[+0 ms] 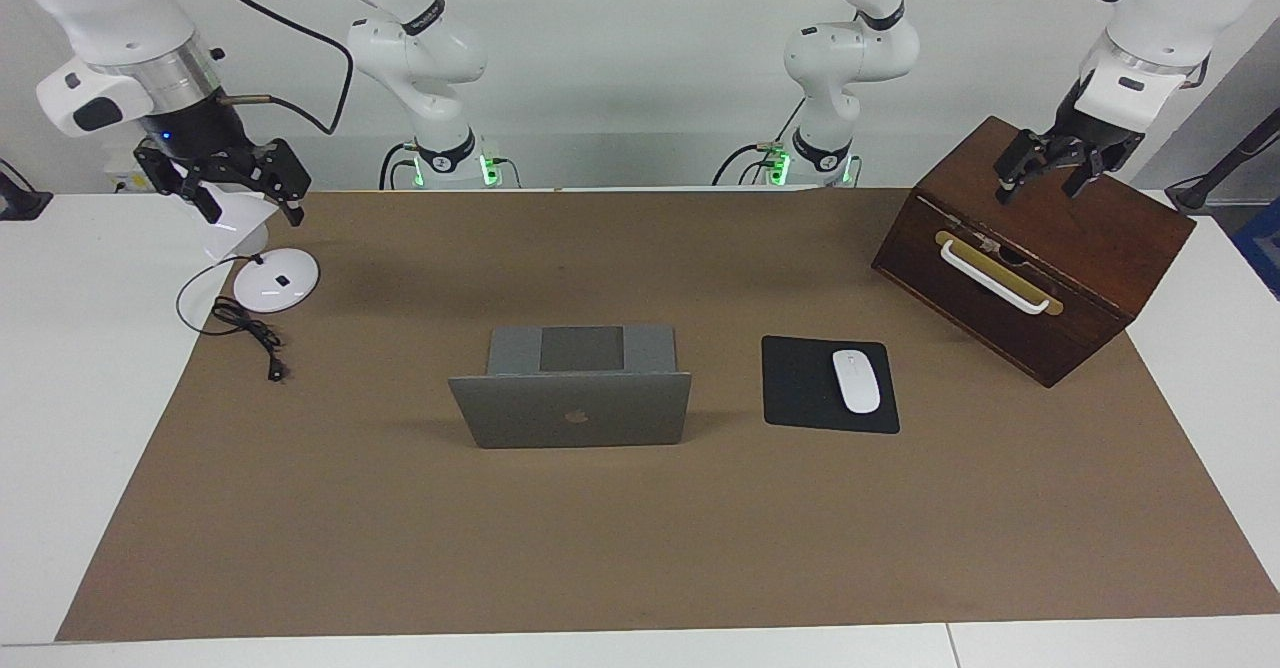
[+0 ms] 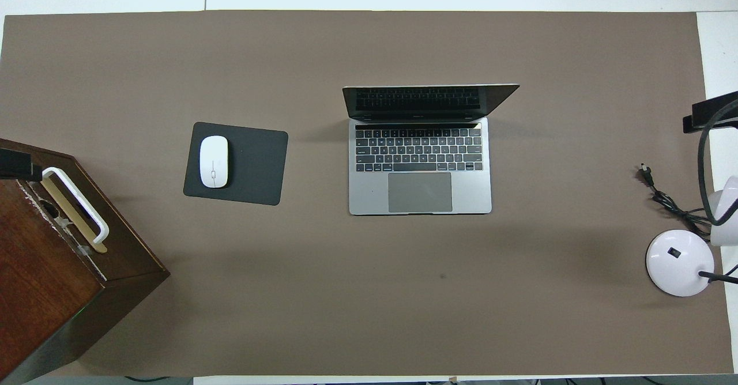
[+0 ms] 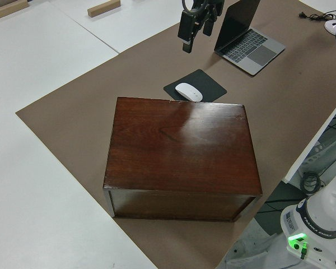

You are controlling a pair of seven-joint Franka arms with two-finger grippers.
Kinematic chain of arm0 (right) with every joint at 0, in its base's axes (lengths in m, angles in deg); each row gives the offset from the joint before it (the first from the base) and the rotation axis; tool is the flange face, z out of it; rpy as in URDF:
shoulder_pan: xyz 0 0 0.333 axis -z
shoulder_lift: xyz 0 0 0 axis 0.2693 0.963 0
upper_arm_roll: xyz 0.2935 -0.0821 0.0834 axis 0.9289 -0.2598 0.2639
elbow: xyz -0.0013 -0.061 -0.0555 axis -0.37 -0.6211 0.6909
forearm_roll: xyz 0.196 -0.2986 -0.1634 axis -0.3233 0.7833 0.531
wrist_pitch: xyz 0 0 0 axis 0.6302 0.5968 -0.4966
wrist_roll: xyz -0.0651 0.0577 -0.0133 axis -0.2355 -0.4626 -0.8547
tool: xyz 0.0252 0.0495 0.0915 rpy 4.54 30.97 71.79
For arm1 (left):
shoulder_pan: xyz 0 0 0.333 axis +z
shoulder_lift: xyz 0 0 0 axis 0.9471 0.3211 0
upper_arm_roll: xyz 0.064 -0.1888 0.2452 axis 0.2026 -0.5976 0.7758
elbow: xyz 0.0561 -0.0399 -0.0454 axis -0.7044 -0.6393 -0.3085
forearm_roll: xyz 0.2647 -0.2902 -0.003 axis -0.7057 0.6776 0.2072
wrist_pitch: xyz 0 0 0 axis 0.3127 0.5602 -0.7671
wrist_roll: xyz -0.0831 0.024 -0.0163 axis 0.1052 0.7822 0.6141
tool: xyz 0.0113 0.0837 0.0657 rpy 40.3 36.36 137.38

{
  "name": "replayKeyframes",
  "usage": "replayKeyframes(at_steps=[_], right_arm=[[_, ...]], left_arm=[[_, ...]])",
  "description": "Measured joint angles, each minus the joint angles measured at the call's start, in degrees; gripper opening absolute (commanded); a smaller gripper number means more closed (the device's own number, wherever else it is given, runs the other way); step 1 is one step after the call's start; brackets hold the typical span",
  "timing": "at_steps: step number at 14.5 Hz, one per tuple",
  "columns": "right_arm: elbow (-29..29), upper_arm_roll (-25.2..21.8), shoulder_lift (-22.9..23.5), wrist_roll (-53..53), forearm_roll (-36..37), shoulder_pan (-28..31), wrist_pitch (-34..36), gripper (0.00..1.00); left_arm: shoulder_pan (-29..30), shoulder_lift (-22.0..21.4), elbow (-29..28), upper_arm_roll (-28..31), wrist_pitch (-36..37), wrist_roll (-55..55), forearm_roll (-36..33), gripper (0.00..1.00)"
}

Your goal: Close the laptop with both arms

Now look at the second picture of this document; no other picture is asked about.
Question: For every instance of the black mouse pad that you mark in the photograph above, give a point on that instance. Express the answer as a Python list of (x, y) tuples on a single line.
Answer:
[(256, 166)]

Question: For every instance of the white computer mouse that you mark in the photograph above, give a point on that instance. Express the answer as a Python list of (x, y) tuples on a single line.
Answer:
[(214, 161)]

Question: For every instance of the grey aluminium laptop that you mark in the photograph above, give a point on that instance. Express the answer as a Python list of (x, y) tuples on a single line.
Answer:
[(420, 192)]

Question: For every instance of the dark brown wooden box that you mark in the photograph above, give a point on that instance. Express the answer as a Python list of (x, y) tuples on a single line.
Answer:
[(40, 270)]

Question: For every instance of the brown table mat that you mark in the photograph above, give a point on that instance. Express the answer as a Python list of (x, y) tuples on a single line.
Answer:
[(346, 293)]

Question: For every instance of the white desk lamp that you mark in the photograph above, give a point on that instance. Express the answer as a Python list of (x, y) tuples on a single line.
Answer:
[(677, 261)]

